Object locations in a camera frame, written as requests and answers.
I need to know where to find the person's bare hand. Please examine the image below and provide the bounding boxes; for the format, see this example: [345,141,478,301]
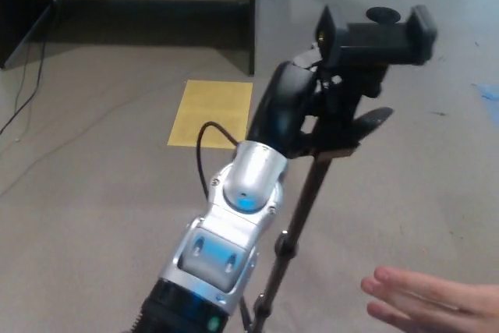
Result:
[361,264,499,333]

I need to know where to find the dark wooden desk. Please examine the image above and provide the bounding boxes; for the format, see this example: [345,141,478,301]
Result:
[0,0,257,76]

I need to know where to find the yellow paper sheet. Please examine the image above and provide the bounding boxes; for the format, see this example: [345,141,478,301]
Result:
[167,80,253,150]

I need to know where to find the black round floor cover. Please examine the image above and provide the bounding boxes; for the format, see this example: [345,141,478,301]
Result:
[366,5,402,24]

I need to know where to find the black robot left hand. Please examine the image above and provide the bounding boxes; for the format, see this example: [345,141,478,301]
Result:
[248,46,395,160]

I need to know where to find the black tripod with phone holder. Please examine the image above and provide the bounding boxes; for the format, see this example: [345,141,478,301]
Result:
[239,4,438,333]

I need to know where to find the black power cable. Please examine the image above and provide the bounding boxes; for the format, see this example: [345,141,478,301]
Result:
[0,0,68,136]

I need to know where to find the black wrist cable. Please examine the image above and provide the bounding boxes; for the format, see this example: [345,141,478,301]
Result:
[195,121,240,198]

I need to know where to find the thin grey floor cable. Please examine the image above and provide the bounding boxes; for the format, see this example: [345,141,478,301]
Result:
[0,82,185,196]

